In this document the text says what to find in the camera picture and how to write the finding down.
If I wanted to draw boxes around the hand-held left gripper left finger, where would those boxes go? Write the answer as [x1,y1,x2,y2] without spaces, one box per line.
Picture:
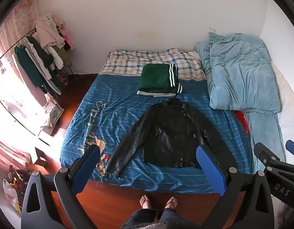
[21,144,101,229]

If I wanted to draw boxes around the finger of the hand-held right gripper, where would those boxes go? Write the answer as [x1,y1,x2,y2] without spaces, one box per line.
[286,139,294,159]
[254,143,281,171]

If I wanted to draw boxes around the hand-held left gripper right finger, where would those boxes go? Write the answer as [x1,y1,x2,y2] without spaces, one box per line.
[196,145,274,229]

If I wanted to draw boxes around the black leather jacket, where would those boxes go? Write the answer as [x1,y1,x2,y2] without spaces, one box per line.
[105,99,231,178]

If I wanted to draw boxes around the row of hanging clothes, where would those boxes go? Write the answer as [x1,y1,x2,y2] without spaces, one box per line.
[13,13,74,98]

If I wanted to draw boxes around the metal clothes rack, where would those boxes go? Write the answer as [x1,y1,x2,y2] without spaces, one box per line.
[0,27,74,86]

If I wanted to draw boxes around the white pillow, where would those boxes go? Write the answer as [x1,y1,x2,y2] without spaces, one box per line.
[271,62,294,146]

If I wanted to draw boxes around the red cloth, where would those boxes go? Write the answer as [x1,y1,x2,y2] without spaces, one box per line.
[233,110,251,135]

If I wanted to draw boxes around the small cardboard box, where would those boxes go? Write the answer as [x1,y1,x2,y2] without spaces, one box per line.
[34,147,48,166]

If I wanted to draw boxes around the person's right foot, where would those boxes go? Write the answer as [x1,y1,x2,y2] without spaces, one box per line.
[165,196,178,209]

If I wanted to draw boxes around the person's foot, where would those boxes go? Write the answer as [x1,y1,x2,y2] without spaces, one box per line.
[140,195,153,210]
[165,196,178,209]

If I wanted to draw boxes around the bed with blue striped sheet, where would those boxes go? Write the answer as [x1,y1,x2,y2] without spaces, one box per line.
[59,73,287,194]

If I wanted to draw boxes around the beige tote bag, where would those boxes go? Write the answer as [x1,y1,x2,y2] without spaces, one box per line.
[39,93,64,136]

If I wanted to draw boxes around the person's dark fuzzy clothing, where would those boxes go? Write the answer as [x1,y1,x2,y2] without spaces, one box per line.
[121,207,207,229]

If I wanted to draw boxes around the dark bag with clutter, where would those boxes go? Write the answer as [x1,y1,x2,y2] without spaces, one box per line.
[9,164,30,189]

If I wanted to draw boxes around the person's left foot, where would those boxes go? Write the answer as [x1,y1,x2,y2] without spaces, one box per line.
[140,195,153,210]

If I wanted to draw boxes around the white plastic bag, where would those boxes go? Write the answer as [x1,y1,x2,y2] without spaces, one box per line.
[2,179,22,213]

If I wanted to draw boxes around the light blue duvet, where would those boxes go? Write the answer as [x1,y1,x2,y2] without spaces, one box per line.
[193,32,287,170]

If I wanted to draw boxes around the folded green striped garment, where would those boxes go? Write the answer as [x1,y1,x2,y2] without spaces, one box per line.
[137,63,183,98]

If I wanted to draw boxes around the plaid pillows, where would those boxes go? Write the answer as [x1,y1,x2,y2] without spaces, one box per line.
[99,48,207,81]

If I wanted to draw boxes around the pink curtain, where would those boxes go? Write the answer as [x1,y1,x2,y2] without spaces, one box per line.
[0,0,42,77]

